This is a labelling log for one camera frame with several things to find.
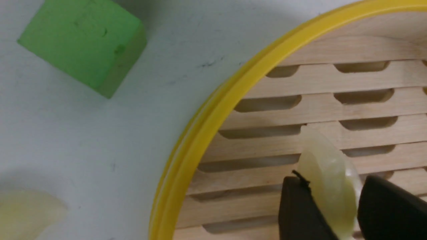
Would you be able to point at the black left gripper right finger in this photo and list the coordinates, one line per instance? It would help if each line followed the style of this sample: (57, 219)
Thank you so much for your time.
(388, 212)

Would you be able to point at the yellow rimmed bamboo steamer tray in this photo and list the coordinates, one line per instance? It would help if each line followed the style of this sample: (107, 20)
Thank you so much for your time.
(356, 74)

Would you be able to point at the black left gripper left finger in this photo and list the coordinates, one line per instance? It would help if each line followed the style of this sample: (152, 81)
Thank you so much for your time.
(299, 217)

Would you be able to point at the green foam cube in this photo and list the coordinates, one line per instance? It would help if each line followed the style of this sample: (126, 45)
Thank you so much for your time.
(97, 42)

